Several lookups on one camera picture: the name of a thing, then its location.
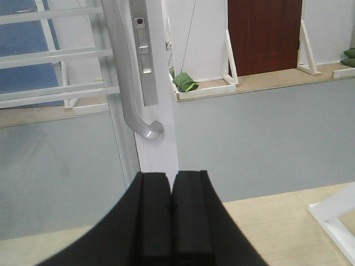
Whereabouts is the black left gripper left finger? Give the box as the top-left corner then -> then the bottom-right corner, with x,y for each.
40,172 -> 172,265

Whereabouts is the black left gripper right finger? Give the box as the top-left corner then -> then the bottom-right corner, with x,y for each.
172,170 -> 267,265

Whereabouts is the white framed sliding glass door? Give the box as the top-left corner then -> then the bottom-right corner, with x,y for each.
1,1 -> 178,187

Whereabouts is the grey curved door handle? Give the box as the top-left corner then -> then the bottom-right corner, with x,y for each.
101,1 -> 164,140

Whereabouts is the silver door lock plate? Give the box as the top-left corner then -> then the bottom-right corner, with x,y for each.
129,0 -> 159,106

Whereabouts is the dark red wooden door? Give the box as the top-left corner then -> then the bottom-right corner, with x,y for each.
227,0 -> 302,76

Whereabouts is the white triangular wooden brace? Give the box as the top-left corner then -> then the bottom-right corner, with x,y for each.
169,15 -> 239,102

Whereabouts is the green sandbag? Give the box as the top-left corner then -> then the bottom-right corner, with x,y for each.
340,48 -> 355,68
173,73 -> 200,93

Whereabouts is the white triangular brace right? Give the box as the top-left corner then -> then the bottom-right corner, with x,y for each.
297,1 -> 322,76

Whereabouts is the green sandbag far right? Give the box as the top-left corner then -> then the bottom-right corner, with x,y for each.
340,48 -> 355,68

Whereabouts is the white wooden frame corner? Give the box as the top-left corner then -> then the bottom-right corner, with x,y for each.
308,182 -> 354,265

